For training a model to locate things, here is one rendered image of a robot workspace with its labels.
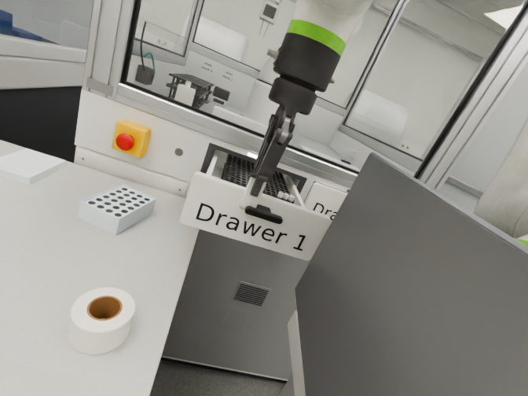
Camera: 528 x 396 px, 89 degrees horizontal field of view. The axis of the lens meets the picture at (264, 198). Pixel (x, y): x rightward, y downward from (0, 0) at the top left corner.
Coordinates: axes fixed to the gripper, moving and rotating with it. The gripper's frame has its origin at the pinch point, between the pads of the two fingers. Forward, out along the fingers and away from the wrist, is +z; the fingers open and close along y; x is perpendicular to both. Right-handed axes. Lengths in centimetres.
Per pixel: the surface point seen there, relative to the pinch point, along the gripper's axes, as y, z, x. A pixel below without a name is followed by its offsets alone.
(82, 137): -26, 10, -42
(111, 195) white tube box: -7.4, 13.6, -26.7
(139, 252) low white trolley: 3.6, 17.1, -16.2
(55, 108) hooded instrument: -79, 22, -79
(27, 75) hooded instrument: -59, 8, -77
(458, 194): -137, -2, 176
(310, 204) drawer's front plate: -24.2, 6.8, 21.5
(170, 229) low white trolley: -6.8, 17.1, -13.2
